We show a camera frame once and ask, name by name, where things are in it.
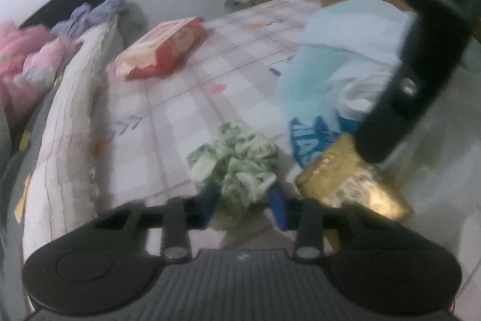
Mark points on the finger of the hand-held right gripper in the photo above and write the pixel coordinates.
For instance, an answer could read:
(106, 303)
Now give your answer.
(409, 80)

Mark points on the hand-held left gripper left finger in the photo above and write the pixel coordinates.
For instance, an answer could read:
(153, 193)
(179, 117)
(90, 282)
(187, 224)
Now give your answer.
(208, 202)

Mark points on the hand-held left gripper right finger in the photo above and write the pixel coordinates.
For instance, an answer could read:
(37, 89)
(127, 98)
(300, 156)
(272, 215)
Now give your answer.
(278, 206)

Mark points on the green white wrapper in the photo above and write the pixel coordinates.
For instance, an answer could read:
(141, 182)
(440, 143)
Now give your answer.
(233, 163)

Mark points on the gold packet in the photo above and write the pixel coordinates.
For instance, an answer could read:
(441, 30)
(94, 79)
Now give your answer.
(349, 185)

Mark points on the white plastic bag blue print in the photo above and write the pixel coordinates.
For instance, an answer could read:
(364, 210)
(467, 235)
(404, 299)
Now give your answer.
(330, 61)

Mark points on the plaid flower bedsheet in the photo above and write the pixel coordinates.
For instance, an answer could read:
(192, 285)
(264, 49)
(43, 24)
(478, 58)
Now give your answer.
(180, 106)

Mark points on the white fluffy blanket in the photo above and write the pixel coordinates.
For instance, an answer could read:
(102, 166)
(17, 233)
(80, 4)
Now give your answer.
(71, 118)

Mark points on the red wet wipes pack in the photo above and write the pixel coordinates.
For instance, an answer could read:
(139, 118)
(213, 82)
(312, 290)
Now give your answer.
(161, 46)

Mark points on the grey flower bedsheet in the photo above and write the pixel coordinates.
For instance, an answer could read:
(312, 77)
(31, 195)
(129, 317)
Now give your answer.
(22, 155)

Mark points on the purple crumpled cloth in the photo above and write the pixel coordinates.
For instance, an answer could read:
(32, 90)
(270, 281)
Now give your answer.
(90, 12)

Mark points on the pink printed quilt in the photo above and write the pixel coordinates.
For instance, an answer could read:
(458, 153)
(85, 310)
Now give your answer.
(22, 57)

